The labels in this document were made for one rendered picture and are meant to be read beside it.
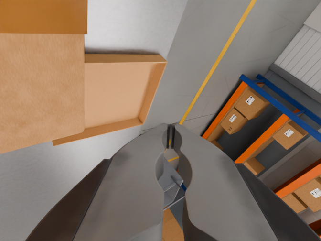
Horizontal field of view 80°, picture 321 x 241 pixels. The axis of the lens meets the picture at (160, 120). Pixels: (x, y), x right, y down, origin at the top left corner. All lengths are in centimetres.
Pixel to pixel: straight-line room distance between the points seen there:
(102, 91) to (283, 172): 392
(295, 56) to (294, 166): 183
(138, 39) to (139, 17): 5
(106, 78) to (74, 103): 39
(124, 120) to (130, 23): 34
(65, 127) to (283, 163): 409
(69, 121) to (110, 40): 34
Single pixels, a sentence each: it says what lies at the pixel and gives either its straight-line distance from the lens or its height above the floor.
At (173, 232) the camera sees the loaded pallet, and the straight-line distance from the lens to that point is 371.
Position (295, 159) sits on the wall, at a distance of 409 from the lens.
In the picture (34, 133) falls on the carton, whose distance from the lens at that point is 18.
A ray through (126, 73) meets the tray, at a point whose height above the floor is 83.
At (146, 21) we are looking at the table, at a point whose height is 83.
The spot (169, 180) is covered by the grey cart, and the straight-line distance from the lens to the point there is 218.
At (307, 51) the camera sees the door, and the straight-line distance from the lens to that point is 381.
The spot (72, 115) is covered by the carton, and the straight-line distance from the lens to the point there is 17.
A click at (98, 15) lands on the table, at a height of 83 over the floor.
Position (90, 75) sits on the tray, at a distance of 52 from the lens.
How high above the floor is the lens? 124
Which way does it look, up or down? 29 degrees down
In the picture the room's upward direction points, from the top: 142 degrees clockwise
